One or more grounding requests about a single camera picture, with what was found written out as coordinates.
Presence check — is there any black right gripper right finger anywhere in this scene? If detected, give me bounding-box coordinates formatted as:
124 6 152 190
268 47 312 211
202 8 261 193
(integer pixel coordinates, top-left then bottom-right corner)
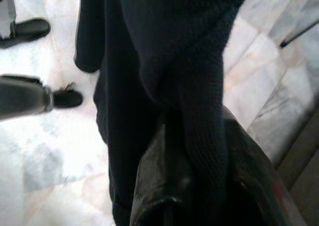
220 103 304 226

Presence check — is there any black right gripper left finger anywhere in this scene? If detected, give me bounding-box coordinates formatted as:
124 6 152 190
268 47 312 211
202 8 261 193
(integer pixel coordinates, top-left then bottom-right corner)
129 111 199 226

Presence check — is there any black shirt green logo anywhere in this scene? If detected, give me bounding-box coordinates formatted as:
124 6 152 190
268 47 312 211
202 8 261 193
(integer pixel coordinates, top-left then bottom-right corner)
74 0 250 226

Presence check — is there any robot right leg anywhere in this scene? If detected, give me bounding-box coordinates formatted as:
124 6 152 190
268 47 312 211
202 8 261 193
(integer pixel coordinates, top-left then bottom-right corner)
0 73 84 122

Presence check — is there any robot leg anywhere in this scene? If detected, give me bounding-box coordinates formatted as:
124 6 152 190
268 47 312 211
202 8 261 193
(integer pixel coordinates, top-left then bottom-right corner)
0 73 84 122
0 0 51 49

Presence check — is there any robot left leg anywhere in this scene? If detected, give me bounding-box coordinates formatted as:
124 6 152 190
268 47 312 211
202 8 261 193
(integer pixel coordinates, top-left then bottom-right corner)
0 0 51 49

